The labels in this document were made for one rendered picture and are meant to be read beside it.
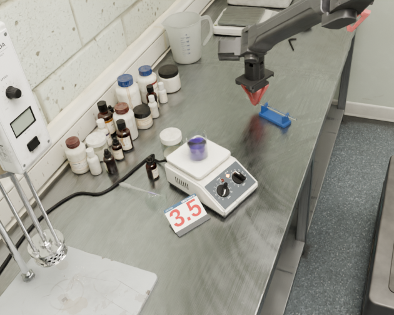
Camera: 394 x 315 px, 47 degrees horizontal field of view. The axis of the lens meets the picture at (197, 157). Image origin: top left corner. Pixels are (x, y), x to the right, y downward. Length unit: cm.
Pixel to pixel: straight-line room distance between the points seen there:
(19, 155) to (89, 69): 79
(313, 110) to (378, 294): 57
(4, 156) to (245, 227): 59
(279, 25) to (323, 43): 72
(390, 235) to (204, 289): 81
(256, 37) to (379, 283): 81
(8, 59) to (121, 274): 55
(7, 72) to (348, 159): 197
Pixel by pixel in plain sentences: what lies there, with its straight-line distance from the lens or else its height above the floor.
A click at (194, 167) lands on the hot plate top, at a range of 109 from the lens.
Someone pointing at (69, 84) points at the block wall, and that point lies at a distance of 136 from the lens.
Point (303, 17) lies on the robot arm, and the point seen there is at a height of 116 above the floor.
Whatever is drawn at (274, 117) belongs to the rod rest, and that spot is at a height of 76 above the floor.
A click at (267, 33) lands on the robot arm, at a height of 108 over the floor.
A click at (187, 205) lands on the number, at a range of 108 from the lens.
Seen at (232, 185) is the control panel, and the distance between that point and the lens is 110.
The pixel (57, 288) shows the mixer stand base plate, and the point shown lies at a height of 76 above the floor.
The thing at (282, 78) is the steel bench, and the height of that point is 75.
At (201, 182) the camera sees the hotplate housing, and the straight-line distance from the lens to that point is 107.
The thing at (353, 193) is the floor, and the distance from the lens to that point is 222.
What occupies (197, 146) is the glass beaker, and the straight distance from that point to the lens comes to 106.
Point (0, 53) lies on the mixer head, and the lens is 63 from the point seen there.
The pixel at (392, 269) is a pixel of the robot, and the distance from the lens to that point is 152.
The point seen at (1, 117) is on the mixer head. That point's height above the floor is 125.
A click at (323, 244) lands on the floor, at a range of 200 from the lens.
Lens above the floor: 157
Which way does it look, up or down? 41 degrees down
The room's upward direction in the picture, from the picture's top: 7 degrees counter-clockwise
